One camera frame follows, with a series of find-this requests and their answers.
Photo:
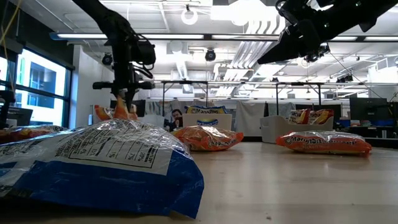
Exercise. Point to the black metal rack frame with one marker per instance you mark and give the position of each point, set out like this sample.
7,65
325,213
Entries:
276,93

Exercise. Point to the black ceiling spotlight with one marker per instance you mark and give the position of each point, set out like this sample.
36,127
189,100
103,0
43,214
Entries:
321,49
344,78
107,59
210,55

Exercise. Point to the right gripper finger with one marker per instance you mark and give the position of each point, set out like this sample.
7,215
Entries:
287,53

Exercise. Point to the blue Maruchan noodle pack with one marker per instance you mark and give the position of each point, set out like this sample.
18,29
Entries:
206,109
93,186

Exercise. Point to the black computer monitor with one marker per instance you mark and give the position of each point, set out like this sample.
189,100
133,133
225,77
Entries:
368,109
18,115

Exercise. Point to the long ceiling light fixture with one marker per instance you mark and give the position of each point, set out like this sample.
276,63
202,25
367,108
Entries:
68,36

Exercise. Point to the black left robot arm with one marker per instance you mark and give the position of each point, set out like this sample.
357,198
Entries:
105,18

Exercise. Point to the orange Maruchan noodle pack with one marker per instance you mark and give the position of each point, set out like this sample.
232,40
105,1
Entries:
122,111
208,140
323,144
102,113

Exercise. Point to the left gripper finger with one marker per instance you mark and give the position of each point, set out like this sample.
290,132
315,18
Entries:
130,96
117,95

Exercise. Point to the red Maruchan noodle pack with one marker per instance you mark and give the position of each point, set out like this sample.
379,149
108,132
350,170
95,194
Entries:
297,116
25,133
322,116

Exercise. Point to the pale grey plastic bin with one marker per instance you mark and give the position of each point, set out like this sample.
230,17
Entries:
295,133

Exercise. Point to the white hanging cloth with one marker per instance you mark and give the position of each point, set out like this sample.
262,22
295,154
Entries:
248,118

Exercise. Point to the large window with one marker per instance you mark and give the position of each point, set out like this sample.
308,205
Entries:
40,77

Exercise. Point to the person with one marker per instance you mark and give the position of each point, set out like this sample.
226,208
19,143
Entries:
176,118

